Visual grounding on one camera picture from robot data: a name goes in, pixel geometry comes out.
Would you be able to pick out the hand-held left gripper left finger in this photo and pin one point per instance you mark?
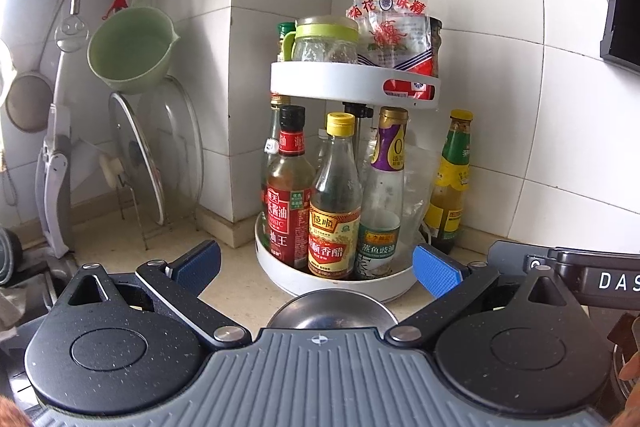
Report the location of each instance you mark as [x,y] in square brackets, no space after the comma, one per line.
[197,264]

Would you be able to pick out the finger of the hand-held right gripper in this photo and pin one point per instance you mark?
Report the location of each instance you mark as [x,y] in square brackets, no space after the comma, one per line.
[515,257]

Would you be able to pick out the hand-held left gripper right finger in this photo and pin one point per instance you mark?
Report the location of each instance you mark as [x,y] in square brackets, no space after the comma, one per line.
[437,274]

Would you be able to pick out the large stainless steel bowl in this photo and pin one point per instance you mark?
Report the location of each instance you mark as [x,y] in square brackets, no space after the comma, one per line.
[330,312]

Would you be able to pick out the person's right hand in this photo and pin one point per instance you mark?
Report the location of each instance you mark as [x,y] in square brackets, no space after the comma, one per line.
[632,364]

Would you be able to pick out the purple label sauce bottle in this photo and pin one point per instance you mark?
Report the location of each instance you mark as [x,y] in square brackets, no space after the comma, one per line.
[380,247]

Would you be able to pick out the green label sauce bottle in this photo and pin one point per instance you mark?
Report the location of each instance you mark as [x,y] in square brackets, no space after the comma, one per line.
[450,187]

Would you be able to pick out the clear plastic bag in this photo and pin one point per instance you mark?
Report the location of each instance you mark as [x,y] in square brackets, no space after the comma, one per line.
[417,187]

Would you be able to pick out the red label soy sauce bottle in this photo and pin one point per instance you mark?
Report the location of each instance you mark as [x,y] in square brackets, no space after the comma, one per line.
[285,217]

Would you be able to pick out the yellow cap vinegar bottle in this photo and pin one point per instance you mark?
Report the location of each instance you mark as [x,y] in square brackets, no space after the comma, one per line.
[332,237]

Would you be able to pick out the large glass pot lid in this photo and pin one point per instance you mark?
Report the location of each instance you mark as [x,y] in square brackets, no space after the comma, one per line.
[180,147]

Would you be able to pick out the clear glass bottle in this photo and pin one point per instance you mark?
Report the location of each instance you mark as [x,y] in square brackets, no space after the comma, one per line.
[274,127]

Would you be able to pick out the dark round object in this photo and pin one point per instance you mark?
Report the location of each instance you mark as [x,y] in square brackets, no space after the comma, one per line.
[9,257]

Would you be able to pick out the white two-tier rotating rack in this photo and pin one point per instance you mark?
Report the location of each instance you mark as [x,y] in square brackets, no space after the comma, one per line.
[325,82]

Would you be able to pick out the dark glass jar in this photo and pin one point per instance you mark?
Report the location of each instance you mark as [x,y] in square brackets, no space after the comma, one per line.
[436,47]

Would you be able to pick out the green plastic water scoop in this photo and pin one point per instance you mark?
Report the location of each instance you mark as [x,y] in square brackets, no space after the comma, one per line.
[125,52]

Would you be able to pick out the mesh strainer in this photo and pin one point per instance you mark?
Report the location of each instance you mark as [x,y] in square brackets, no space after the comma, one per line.
[30,102]

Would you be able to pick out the red white seasoning bag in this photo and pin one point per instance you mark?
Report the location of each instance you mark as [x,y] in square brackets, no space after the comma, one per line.
[395,37]

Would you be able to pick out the green cap bottle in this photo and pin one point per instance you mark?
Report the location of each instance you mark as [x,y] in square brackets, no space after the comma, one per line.
[285,34]

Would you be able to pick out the green lid glass jar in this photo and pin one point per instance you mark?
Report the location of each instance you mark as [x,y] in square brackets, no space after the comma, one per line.
[325,42]

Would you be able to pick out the metal slotted spoon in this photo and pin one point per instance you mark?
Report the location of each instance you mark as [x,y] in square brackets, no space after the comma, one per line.
[72,32]

